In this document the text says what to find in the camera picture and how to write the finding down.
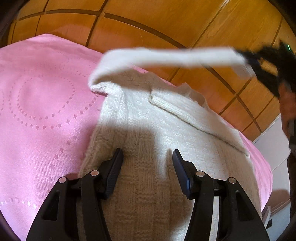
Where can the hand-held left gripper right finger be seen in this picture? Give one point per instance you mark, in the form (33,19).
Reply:
(182,176)

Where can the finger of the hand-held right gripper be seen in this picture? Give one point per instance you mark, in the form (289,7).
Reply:
(268,78)
(251,55)

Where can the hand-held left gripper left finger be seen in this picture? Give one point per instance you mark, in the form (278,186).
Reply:
(113,176)

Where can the white knitted sweater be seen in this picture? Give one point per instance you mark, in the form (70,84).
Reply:
(150,115)

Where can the person's right forearm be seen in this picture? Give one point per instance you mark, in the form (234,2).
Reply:
(288,102)

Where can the pink dotted blanket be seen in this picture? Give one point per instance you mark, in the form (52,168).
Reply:
(34,104)

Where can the wooden panelled wardrobe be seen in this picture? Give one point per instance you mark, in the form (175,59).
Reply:
(138,23)

